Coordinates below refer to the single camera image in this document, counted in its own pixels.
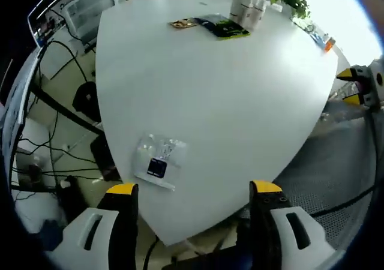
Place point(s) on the white skincare bottle red square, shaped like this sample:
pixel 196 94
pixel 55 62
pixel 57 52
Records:
pixel 239 9

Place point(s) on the white standing desk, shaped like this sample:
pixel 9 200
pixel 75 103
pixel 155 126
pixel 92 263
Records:
pixel 18 102

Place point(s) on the white frame mesh chair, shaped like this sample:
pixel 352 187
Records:
pixel 90 6

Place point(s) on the small golden brown packet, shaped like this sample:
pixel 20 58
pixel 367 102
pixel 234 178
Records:
pixel 181 24

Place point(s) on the clear plastic bag black card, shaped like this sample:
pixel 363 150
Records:
pixel 162 159

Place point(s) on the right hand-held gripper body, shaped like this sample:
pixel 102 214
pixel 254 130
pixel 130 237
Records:
pixel 376 93

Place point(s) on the black floor bag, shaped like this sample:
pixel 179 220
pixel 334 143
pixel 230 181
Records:
pixel 103 159
pixel 87 100

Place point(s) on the blue packet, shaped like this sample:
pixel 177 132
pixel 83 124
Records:
pixel 318 37

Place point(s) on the orange drink bottle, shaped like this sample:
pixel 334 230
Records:
pixel 330 44

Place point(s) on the white skincare pump bottle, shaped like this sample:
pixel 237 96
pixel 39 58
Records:
pixel 255 12

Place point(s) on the green black printed packet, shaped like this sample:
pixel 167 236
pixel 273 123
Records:
pixel 223 27

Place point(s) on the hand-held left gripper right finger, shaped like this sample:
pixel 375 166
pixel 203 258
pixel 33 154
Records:
pixel 264 216

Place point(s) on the grey mesh office chair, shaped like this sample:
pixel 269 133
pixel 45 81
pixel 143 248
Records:
pixel 324 174

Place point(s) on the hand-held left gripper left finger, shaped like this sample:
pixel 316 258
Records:
pixel 123 216

